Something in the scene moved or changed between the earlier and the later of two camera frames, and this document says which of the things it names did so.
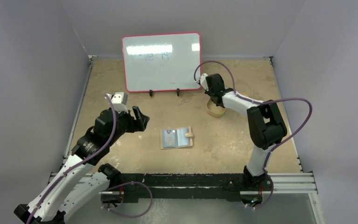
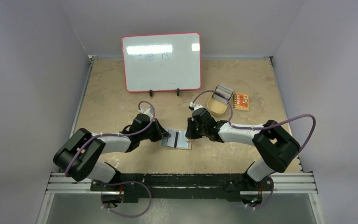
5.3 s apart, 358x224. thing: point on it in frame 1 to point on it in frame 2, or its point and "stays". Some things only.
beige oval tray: (212, 108) stays
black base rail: (138, 188) stays
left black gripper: (138, 125) to (160, 132)
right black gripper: (211, 95) to (192, 128)
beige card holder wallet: (175, 137) stays
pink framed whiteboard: (161, 62) stays
